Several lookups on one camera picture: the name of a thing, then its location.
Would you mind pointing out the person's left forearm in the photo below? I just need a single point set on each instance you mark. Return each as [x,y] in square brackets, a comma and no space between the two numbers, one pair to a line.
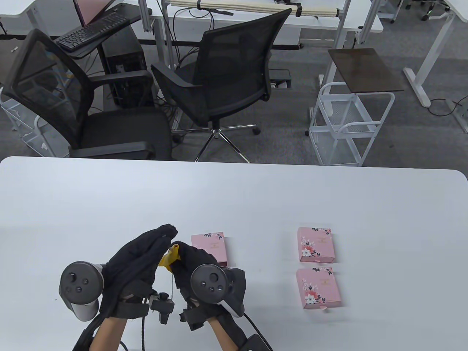
[108,334]

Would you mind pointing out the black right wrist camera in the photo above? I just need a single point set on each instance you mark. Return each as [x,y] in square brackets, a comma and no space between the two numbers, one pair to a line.
[193,318]

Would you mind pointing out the black keyboard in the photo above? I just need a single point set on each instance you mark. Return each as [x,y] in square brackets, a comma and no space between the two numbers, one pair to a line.
[91,31]

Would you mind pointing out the person's right hand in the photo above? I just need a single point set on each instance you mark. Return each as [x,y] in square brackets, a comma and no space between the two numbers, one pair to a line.
[193,256]

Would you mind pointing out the yellow cleaning cloth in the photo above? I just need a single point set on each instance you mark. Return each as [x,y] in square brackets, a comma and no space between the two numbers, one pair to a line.
[168,260]

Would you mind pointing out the black computer tower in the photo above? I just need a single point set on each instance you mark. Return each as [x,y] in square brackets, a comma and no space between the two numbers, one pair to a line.
[124,62]

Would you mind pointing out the black right forearm module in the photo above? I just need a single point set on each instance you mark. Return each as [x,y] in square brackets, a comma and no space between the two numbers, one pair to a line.
[257,343]

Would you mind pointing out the white desk with angled leg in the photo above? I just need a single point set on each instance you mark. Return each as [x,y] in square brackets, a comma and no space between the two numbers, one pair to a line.
[436,44]

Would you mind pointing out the black left forearm module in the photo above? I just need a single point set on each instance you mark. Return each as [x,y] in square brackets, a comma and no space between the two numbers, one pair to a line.
[84,340]

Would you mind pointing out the pink floral jewelry box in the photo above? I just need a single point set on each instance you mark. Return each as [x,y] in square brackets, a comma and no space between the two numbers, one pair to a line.
[316,243]
[318,289]
[214,245]

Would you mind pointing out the floor power box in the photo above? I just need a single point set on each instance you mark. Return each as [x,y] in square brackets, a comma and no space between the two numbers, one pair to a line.
[279,75]

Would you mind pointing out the black chair with chrome base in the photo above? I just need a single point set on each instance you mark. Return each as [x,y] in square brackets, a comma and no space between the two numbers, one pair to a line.
[226,62]

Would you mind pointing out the person's right forearm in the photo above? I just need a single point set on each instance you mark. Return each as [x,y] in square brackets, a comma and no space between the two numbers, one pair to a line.
[223,334]

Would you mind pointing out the brown board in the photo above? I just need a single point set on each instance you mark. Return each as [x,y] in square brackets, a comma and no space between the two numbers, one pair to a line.
[365,69]

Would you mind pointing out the person's left hand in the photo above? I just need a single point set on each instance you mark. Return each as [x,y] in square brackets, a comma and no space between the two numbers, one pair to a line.
[131,263]

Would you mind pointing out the grey hand controller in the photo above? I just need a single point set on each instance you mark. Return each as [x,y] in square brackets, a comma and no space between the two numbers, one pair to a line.
[78,281]
[208,283]

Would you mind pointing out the black mesh office chair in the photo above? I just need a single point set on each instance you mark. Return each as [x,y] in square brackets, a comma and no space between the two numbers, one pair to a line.
[120,131]

